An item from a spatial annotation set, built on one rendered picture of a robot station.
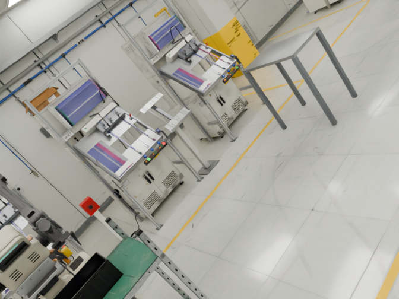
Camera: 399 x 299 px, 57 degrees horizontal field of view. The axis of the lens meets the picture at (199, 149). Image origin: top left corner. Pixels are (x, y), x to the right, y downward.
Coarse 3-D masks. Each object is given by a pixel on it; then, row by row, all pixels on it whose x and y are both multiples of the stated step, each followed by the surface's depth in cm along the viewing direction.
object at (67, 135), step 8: (72, 64) 408; (64, 72) 403; (56, 80) 398; (96, 80) 414; (40, 88) 389; (104, 88) 419; (32, 96) 384; (56, 112) 390; (64, 120) 394; (80, 120) 404; (64, 136) 397; (176, 160) 439; (136, 208) 404; (160, 224) 407
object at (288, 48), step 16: (304, 32) 344; (320, 32) 332; (272, 48) 371; (288, 48) 337; (256, 64) 361; (272, 64) 338; (336, 64) 343; (288, 80) 401; (320, 96) 331; (352, 96) 358; (272, 112) 391
